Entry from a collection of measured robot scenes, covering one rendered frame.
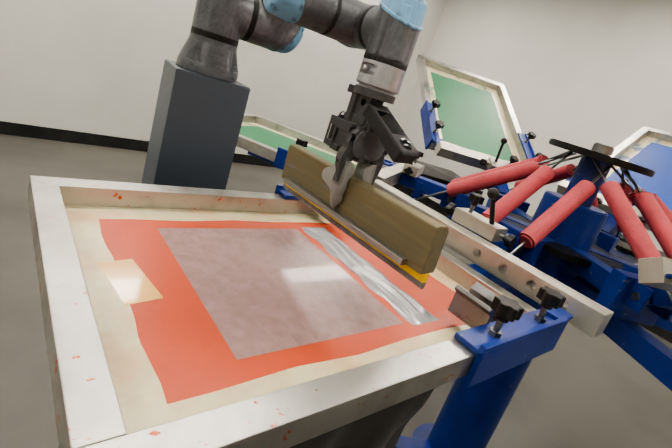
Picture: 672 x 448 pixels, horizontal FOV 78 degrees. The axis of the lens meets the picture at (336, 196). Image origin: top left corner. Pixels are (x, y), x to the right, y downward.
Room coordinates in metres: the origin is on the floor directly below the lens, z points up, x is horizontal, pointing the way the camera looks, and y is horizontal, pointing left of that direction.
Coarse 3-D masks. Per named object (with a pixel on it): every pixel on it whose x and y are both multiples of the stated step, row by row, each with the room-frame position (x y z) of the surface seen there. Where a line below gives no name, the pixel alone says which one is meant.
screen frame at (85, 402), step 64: (64, 192) 0.63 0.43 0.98; (128, 192) 0.69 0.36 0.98; (192, 192) 0.78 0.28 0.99; (256, 192) 0.91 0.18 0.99; (64, 256) 0.44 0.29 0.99; (448, 256) 0.90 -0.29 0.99; (64, 320) 0.34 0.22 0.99; (64, 384) 0.27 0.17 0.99; (320, 384) 0.37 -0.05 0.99; (384, 384) 0.40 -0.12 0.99
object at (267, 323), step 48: (192, 288) 0.51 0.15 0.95; (240, 288) 0.55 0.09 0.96; (288, 288) 0.60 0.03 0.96; (336, 288) 0.65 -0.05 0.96; (432, 288) 0.78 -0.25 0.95; (144, 336) 0.39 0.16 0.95; (192, 336) 0.42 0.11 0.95; (240, 336) 0.45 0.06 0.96; (288, 336) 0.48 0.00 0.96; (336, 336) 0.51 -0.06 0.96; (384, 336) 0.55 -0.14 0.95; (192, 384) 0.35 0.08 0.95
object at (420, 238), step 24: (288, 168) 0.83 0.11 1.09; (312, 168) 0.77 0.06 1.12; (312, 192) 0.76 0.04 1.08; (360, 192) 0.67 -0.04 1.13; (384, 192) 0.66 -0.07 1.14; (360, 216) 0.65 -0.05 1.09; (384, 216) 0.62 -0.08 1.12; (408, 216) 0.58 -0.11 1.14; (384, 240) 0.61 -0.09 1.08; (408, 240) 0.57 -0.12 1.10; (432, 240) 0.55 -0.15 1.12; (408, 264) 0.56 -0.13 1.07; (432, 264) 0.56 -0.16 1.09
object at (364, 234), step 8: (288, 184) 0.80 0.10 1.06; (296, 184) 0.79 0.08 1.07; (304, 192) 0.75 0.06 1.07; (312, 200) 0.73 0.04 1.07; (320, 200) 0.73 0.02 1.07; (320, 208) 0.71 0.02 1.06; (328, 208) 0.70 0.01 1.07; (336, 216) 0.68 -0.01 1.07; (344, 216) 0.68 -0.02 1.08; (344, 224) 0.66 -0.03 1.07; (352, 224) 0.65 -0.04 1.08; (360, 232) 0.63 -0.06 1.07; (368, 232) 0.63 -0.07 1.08; (368, 240) 0.61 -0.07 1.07; (376, 240) 0.60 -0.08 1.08; (376, 248) 0.60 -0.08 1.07; (384, 248) 0.59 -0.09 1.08; (392, 248) 0.59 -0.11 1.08; (392, 256) 0.57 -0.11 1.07; (400, 256) 0.57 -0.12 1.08; (400, 264) 0.56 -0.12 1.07
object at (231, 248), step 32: (128, 224) 0.64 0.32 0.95; (160, 224) 0.67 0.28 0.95; (192, 224) 0.71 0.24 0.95; (224, 224) 0.76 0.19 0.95; (256, 224) 0.81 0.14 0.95; (288, 224) 0.87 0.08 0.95; (320, 224) 0.94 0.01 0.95; (128, 256) 0.54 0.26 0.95; (160, 256) 0.57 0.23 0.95; (192, 256) 0.60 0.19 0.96; (224, 256) 0.63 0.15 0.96; (256, 256) 0.67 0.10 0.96; (288, 256) 0.71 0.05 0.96; (320, 256) 0.76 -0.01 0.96
